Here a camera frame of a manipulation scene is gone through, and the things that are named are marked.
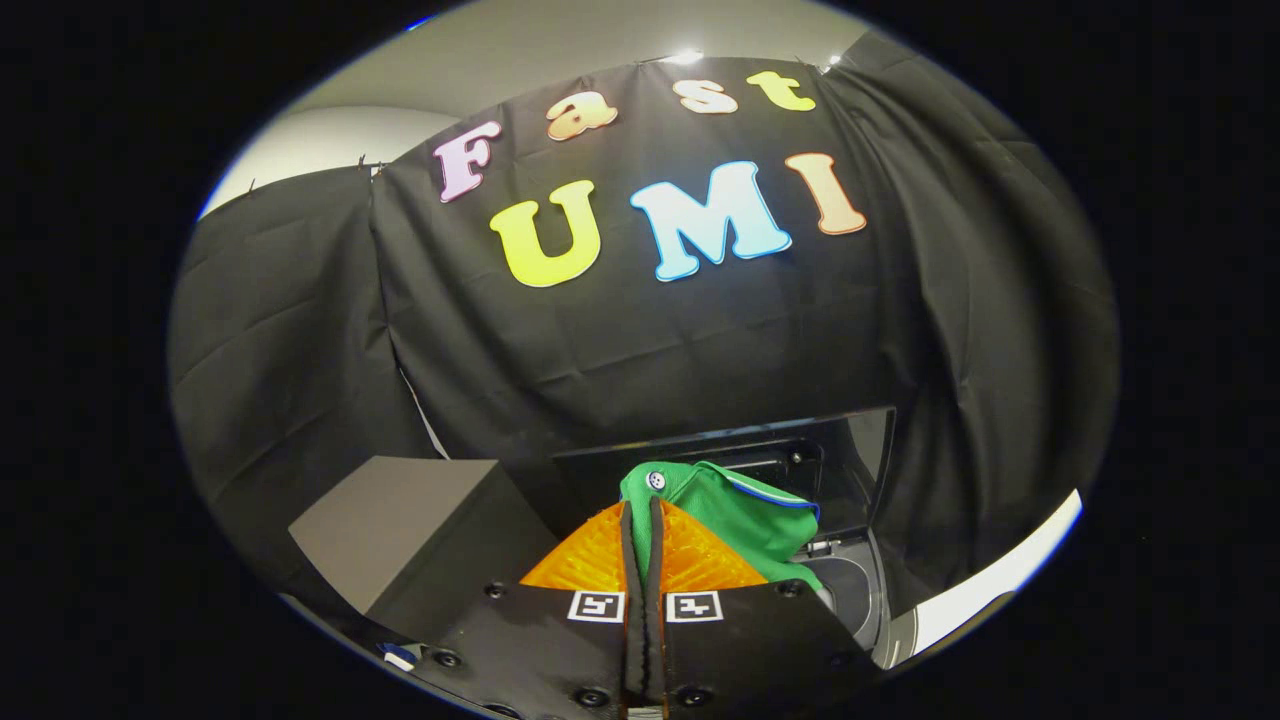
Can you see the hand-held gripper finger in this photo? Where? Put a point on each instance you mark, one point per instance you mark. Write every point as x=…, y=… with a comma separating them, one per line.
x=656, y=640
x=633, y=640

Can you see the green polo shirt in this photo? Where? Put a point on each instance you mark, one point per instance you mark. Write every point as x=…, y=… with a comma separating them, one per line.
x=740, y=525

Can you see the dark grey washing machine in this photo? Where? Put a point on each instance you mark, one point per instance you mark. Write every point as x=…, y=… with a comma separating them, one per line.
x=850, y=590

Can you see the grey box stand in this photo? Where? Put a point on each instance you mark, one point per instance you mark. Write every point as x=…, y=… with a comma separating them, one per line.
x=400, y=520

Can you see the black backdrop cloth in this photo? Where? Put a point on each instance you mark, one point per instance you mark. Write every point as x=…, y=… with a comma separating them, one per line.
x=650, y=340

